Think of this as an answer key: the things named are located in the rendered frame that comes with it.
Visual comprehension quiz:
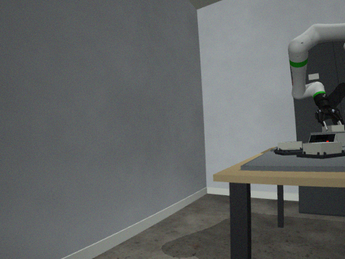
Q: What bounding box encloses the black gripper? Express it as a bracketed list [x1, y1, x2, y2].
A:
[316, 100, 342, 131]

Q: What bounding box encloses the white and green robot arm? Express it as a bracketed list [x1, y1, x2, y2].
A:
[288, 23, 345, 105]

